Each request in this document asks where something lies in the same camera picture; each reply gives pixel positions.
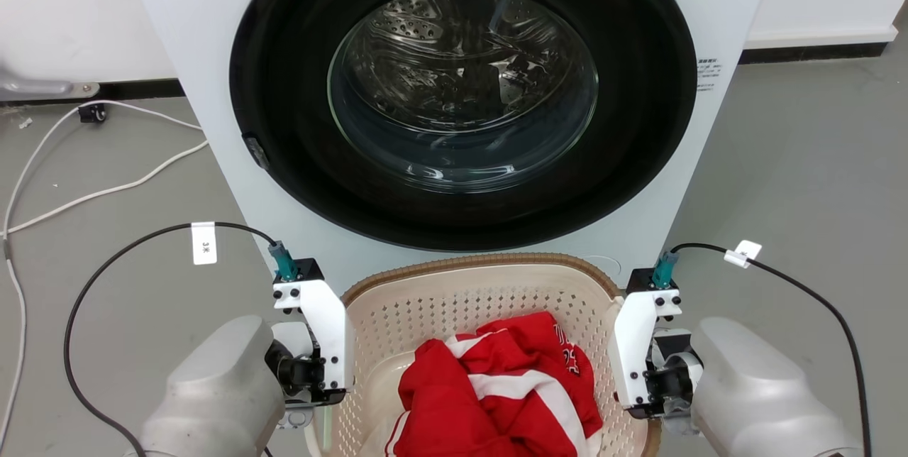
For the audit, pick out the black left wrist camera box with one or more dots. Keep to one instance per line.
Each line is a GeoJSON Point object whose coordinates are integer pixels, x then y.
{"type": "Point", "coordinates": [308, 270]}

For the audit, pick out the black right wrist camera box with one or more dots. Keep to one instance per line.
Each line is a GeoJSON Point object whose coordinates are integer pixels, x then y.
{"type": "Point", "coordinates": [640, 279]}

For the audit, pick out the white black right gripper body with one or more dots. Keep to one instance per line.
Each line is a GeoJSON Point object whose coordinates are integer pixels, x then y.
{"type": "Point", "coordinates": [630, 350]}

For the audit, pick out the round black glass washer door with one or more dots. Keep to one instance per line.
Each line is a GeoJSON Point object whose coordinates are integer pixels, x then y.
{"type": "Point", "coordinates": [638, 130]}

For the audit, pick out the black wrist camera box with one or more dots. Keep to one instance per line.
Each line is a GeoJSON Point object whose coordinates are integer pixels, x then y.
{"type": "Point", "coordinates": [640, 279]}
{"type": "Point", "coordinates": [308, 270]}

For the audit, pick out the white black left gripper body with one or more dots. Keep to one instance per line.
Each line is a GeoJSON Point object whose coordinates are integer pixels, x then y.
{"type": "Point", "coordinates": [330, 343]}

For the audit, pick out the grey metal floor bracket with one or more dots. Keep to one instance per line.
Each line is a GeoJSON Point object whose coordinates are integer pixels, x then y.
{"type": "Point", "coordinates": [35, 86]}

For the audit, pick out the small black floor clip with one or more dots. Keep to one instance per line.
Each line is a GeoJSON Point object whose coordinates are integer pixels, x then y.
{"type": "Point", "coordinates": [92, 113]}

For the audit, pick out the white text sticker on washer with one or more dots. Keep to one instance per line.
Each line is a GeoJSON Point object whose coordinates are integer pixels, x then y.
{"type": "Point", "coordinates": [709, 74]}

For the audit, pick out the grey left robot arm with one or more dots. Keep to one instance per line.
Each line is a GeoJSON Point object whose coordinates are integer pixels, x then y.
{"type": "Point", "coordinates": [213, 393]}

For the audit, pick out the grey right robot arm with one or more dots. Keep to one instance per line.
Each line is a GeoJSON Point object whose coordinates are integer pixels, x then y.
{"type": "Point", "coordinates": [759, 393]}

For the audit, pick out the red and white garment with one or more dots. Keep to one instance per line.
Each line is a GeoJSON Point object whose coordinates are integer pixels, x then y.
{"type": "Point", "coordinates": [440, 400]}

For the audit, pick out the beige perforated plastic laundry basket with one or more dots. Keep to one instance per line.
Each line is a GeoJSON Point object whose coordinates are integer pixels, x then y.
{"type": "Point", "coordinates": [425, 301]}

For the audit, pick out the white front-load washing machine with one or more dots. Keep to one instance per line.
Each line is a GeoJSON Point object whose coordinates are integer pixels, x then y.
{"type": "Point", "coordinates": [206, 31]}

